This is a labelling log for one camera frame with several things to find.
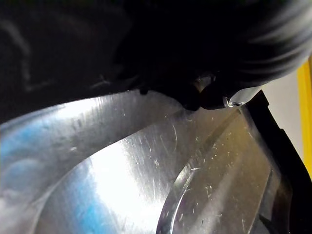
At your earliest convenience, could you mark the glossy black plastic housing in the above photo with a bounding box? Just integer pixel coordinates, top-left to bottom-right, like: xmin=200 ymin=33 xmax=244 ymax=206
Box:
xmin=0 ymin=89 xmax=312 ymax=234

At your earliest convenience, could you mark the yellow shelf upright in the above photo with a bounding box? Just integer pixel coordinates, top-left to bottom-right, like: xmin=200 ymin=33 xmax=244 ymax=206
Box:
xmin=297 ymin=60 xmax=312 ymax=160

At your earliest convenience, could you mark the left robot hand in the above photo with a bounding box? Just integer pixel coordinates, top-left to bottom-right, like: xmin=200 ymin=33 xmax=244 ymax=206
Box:
xmin=0 ymin=0 xmax=312 ymax=125

